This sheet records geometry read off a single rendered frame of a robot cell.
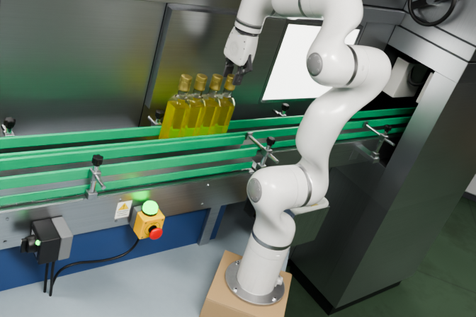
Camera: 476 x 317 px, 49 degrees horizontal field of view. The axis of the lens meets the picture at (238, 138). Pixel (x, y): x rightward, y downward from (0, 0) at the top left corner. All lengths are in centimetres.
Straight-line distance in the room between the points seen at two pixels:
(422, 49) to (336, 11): 113
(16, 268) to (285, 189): 75
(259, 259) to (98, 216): 47
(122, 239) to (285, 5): 84
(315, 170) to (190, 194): 44
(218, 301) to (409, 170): 117
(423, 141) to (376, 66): 113
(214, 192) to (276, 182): 38
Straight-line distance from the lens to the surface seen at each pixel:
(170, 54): 165
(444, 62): 228
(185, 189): 159
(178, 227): 173
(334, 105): 127
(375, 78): 125
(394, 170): 243
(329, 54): 116
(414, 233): 292
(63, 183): 140
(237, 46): 160
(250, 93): 193
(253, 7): 155
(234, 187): 172
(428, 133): 232
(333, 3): 126
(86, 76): 160
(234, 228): 196
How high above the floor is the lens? 193
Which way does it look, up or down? 28 degrees down
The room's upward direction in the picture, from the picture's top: 19 degrees clockwise
